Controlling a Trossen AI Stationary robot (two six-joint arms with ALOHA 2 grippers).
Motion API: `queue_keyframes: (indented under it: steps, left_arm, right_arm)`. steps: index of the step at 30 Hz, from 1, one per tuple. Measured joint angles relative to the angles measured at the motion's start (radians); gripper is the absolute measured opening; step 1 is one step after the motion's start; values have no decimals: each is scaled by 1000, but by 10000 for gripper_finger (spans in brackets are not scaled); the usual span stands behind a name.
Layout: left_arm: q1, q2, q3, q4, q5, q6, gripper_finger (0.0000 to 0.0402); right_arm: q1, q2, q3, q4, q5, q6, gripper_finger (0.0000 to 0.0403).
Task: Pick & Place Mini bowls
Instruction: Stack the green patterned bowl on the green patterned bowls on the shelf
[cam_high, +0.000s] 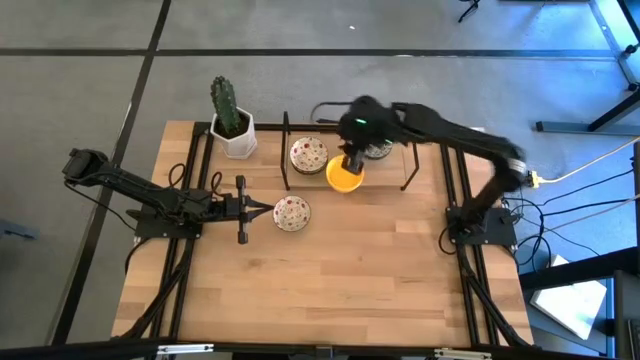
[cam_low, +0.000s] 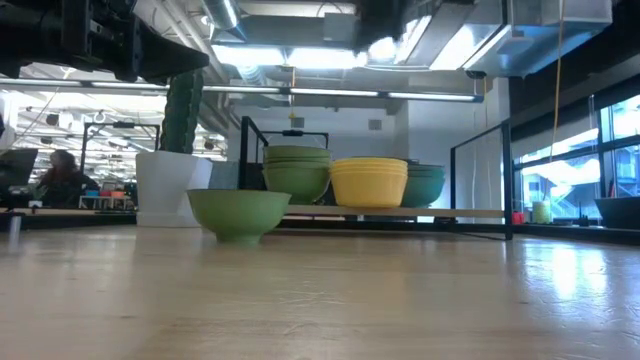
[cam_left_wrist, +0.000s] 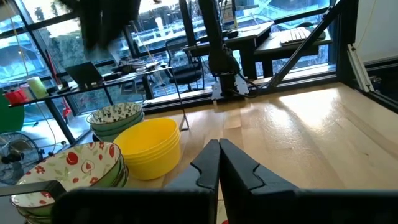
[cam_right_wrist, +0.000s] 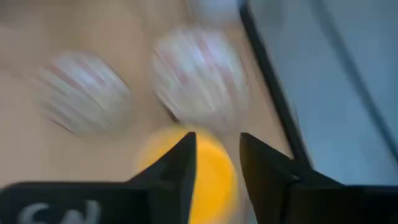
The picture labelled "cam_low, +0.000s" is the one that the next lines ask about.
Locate large glass window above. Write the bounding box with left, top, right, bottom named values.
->
left=513, top=92, right=640, bottom=225

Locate yellow-green cylindrical container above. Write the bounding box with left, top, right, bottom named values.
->
left=531, top=200, right=553, bottom=225

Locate silver round ventilation duct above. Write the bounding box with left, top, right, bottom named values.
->
left=199, top=0, right=245, bottom=31

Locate green cactus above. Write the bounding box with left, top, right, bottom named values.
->
left=159, top=68, right=205, bottom=155

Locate grey rectangular air duct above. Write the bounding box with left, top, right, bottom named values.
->
left=399, top=0, right=614, bottom=79

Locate seated person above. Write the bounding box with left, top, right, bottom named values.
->
left=35, top=148, right=101, bottom=209

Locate black aluminium rig frame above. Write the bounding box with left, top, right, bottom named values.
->
left=0, top=209, right=640, bottom=247

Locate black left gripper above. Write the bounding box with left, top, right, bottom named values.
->
left=62, top=0, right=211, bottom=84

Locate black computer monitor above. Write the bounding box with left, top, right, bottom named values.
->
left=0, top=147, right=39, bottom=195

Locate white hexagonal plant pot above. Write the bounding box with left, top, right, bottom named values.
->
left=134, top=151, right=214, bottom=229

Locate black frame wooden shelf rack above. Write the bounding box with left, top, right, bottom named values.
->
left=238, top=114, right=516, bottom=242

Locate black bin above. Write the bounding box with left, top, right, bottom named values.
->
left=593, top=196, right=640, bottom=231

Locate grey ceiling box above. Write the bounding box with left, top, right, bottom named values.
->
left=323, top=12, right=357, bottom=44

